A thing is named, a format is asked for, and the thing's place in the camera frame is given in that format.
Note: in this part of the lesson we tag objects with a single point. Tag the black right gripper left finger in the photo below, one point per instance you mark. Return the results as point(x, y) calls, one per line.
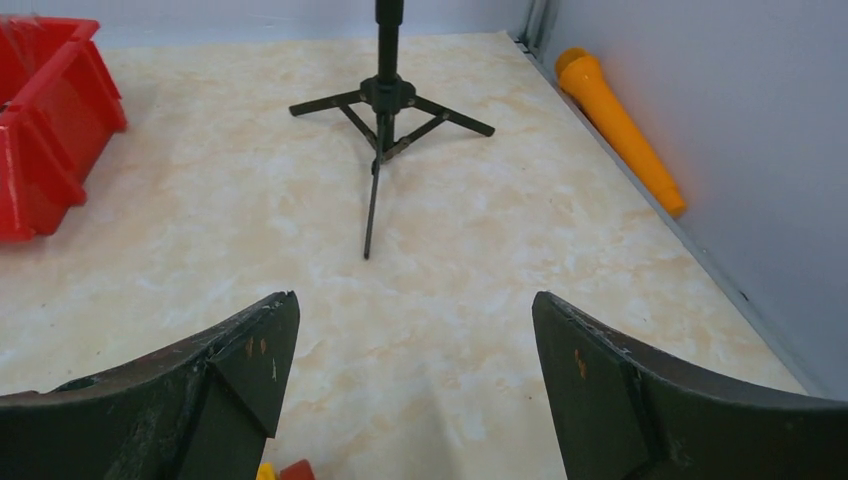
point(200, 408)

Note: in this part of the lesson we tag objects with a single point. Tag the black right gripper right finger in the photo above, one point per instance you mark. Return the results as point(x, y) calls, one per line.
point(623, 409)

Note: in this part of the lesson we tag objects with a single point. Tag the red bin with clear bags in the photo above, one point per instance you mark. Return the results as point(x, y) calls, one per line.
point(59, 109)

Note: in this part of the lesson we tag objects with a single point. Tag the orange flashlight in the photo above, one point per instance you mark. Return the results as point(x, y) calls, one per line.
point(580, 75)

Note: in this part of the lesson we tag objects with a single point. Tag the black mini tripod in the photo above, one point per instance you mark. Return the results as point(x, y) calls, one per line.
point(373, 106)

